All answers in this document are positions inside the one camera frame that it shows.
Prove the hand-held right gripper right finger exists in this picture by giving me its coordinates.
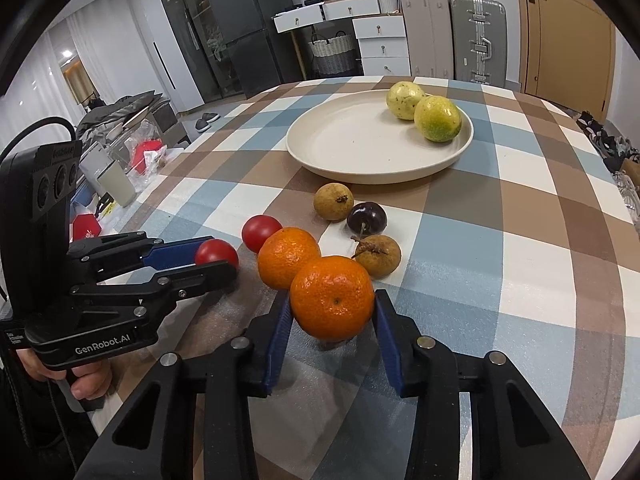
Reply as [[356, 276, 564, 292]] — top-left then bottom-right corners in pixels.
[[374, 288, 593, 480]]

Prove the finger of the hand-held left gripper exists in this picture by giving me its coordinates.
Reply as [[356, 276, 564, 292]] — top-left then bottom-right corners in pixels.
[[70, 261, 239, 320], [67, 232, 216, 281]]

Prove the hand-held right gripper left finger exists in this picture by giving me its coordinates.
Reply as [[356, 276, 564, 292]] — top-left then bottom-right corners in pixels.
[[72, 287, 293, 480]]

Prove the red cherry tomato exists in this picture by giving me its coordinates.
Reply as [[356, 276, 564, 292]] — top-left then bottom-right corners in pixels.
[[195, 239, 240, 270], [241, 215, 283, 254]]

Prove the orange tangerine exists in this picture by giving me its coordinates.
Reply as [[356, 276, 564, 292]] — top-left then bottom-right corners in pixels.
[[257, 227, 322, 291], [290, 256, 376, 341]]

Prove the brown longan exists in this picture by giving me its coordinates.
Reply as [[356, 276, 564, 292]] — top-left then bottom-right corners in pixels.
[[313, 183, 354, 222], [351, 234, 402, 279]]

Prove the dark red cherry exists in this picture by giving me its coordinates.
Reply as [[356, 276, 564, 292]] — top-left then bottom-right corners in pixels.
[[347, 201, 388, 237]]

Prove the cream round plate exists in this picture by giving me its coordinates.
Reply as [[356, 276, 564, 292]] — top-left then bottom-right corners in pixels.
[[286, 88, 474, 185]]

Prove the person's left hand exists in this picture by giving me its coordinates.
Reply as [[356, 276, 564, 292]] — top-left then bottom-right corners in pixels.
[[16, 347, 113, 413]]

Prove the red item in plastic bag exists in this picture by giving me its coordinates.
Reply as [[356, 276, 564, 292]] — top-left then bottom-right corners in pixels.
[[122, 132, 169, 177]]

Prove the pair of grey slippers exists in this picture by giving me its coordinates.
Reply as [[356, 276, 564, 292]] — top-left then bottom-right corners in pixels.
[[194, 111, 221, 134]]

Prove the chair with grey clothes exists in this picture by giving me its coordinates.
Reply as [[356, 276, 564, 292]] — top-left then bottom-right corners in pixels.
[[75, 90, 179, 150]]

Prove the white curtain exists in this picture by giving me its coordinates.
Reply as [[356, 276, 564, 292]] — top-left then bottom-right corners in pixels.
[[0, 10, 136, 128]]

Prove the dark glass cabinet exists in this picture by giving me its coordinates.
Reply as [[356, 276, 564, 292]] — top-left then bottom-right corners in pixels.
[[150, 0, 223, 106]]

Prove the white wardrobe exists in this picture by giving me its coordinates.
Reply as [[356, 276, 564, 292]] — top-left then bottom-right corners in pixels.
[[127, 0, 206, 113]]

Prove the yellow green passion fruit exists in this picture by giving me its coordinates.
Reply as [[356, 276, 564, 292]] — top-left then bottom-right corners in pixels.
[[414, 95, 462, 143]]

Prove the dark grey refrigerator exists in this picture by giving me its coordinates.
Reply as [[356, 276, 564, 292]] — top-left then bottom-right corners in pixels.
[[202, 0, 301, 99]]

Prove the pale yellow passion fruit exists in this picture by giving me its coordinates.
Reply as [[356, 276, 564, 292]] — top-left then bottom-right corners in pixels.
[[386, 81, 427, 121]]

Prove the grey white woven basket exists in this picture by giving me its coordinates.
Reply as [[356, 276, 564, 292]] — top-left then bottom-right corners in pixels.
[[307, 31, 359, 75]]

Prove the white drawer dresser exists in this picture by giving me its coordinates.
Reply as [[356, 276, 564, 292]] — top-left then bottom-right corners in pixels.
[[272, 0, 412, 79]]

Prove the row of shoes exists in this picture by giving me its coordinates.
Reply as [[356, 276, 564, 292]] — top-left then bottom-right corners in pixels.
[[575, 110, 640, 176]]

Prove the beige suitcase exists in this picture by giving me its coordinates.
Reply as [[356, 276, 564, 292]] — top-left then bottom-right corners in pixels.
[[400, 0, 455, 80]]

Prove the silver suitcase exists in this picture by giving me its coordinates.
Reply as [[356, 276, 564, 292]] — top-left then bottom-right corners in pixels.
[[450, 0, 507, 86]]

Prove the wooden door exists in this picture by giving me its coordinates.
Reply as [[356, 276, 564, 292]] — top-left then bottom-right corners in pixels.
[[520, 0, 616, 111]]

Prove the black cable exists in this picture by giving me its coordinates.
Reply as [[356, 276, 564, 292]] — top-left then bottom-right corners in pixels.
[[0, 117, 77, 161]]

